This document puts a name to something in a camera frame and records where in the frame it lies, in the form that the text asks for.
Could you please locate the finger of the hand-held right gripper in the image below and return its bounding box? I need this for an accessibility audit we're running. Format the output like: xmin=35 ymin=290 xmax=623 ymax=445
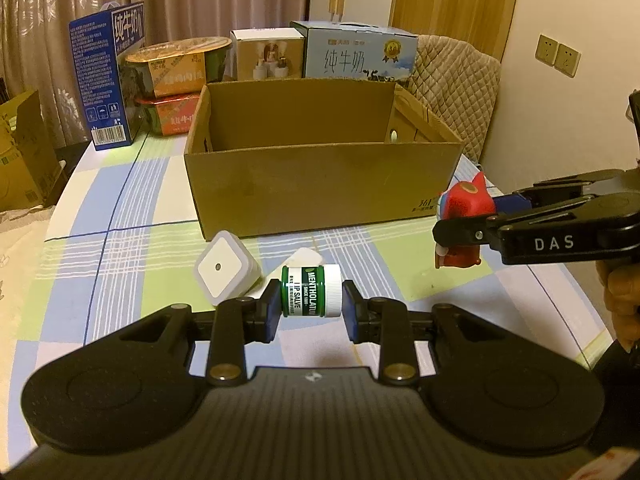
xmin=495 ymin=170 xmax=626 ymax=213
xmin=432 ymin=196 xmax=601 ymax=248

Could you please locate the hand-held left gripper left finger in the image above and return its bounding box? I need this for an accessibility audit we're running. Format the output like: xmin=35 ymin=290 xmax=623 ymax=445
xmin=125 ymin=279 xmax=283 ymax=387

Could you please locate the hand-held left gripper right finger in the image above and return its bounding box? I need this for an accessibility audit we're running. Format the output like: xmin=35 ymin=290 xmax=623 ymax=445
xmin=341 ymin=281 xmax=501 ymax=387

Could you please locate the red toy figure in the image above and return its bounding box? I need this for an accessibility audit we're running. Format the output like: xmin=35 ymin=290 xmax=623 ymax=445
xmin=434 ymin=170 xmax=497 ymax=268

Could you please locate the green white lip salve jar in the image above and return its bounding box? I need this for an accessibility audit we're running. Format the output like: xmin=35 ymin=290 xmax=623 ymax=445
xmin=280 ymin=263 xmax=343 ymax=318

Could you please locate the brown cardboard box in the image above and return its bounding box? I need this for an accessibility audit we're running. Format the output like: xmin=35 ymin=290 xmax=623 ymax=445
xmin=183 ymin=78 xmax=463 ymax=239

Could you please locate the person's right forearm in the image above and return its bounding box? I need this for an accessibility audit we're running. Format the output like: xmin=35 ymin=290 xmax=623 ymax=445
xmin=592 ymin=340 xmax=640 ymax=461

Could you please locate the person's right hand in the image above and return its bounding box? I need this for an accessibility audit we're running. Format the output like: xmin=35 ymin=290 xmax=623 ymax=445
xmin=602 ymin=260 xmax=640 ymax=353

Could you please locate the white plastic holder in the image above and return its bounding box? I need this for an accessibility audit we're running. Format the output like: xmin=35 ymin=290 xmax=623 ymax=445
xmin=291 ymin=247 xmax=325 ymax=267

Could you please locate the white square night light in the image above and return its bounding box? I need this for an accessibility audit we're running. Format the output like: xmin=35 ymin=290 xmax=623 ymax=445
xmin=194 ymin=230 xmax=262 ymax=309

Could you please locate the beige quilted chair cover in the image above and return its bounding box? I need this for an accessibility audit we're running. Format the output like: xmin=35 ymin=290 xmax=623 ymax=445
xmin=407 ymin=34 xmax=502 ymax=161

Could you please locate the checked tablecloth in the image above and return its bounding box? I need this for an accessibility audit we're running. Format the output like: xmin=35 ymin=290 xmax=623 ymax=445
xmin=10 ymin=130 xmax=621 ymax=461

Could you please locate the light blue milk carton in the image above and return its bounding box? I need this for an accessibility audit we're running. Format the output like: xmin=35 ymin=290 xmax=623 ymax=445
xmin=290 ymin=20 xmax=419 ymax=92

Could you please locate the wooden door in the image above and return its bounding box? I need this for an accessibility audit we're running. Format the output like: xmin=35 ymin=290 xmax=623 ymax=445
xmin=390 ymin=0 xmax=523 ymax=61

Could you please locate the red instant noodle bowl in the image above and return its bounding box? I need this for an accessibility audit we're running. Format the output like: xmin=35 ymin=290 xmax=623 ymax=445
xmin=134 ymin=92 xmax=201 ymax=137

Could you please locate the small white picture box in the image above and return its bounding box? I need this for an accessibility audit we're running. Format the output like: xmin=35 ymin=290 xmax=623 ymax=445
xmin=230 ymin=27 xmax=306 ymax=82

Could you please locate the yellow instant noodle bowl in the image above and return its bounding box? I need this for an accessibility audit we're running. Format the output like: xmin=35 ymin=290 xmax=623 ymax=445
xmin=124 ymin=36 xmax=233 ymax=100

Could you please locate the dark blue milk carton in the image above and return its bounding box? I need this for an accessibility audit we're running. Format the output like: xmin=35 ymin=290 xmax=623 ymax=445
xmin=68 ymin=1 xmax=146 ymax=152

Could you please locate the brown cardboard carton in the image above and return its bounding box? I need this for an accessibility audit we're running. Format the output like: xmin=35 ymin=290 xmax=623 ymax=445
xmin=0 ymin=90 xmax=65 ymax=213

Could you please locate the beige wall socket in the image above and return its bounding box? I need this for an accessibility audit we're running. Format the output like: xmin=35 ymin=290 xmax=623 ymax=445
xmin=535 ymin=34 xmax=558 ymax=67
xmin=556 ymin=43 xmax=582 ymax=78

